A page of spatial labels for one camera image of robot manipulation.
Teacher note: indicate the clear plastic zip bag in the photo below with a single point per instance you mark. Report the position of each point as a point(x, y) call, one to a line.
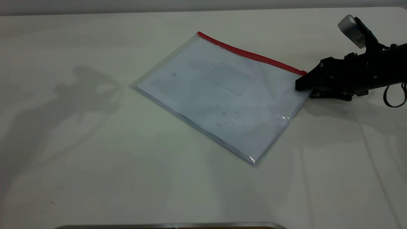
point(222, 105)

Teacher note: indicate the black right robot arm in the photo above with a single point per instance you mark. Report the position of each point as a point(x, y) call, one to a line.
point(397, 65)

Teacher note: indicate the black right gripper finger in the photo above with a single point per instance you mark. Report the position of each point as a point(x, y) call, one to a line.
point(313, 81)
point(334, 95)

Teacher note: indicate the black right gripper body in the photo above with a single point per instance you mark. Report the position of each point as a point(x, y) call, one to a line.
point(356, 74)

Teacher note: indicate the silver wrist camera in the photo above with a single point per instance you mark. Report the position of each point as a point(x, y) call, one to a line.
point(349, 27)

